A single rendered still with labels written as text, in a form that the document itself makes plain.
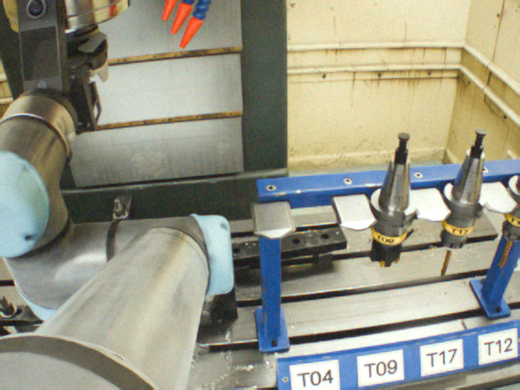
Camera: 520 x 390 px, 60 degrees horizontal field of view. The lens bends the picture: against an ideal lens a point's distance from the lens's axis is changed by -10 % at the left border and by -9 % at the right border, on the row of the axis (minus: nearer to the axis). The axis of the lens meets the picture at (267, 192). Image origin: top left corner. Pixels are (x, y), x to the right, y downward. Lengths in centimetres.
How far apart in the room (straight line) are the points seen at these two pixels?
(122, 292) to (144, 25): 91
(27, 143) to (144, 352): 27
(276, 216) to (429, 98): 121
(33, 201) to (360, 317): 69
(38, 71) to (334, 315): 67
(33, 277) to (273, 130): 91
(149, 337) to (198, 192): 114
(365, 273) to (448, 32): 95
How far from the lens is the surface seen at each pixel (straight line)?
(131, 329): 20
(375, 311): 96
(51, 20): 54
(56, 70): 53
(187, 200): 135
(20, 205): 38
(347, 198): 68
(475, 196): 70
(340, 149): 177
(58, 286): 47
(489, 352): 91
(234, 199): 135
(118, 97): 118
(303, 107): 166
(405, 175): 63
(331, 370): 82
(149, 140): 124
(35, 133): 44
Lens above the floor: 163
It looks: 37 degrees down
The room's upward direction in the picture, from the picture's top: 2 degrees counter-clockwise
